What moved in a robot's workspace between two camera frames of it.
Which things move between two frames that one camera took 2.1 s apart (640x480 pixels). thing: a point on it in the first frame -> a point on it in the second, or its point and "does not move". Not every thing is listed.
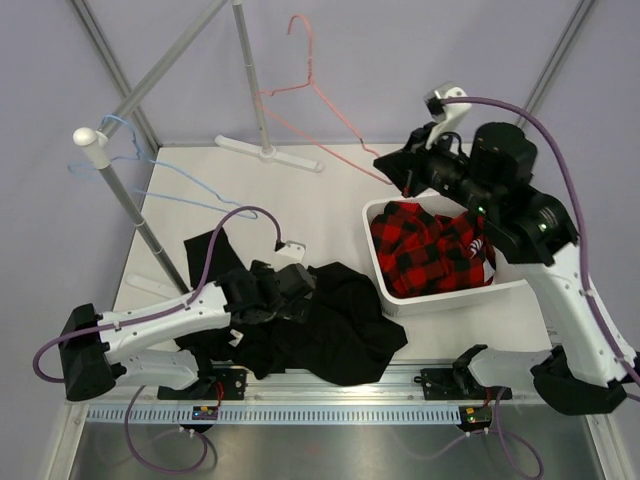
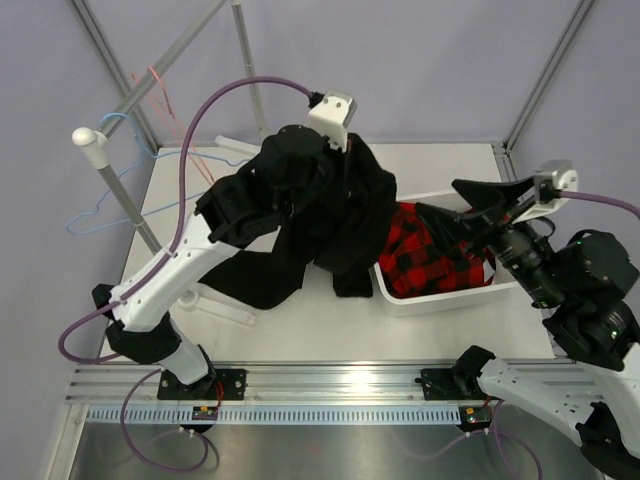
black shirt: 340,336 -> 339,220
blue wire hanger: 253,214 -> 128,167
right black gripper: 406,167 -> 485,198
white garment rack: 96,142 does not move
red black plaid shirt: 420,253 does not move
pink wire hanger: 311,83 -> 173,119
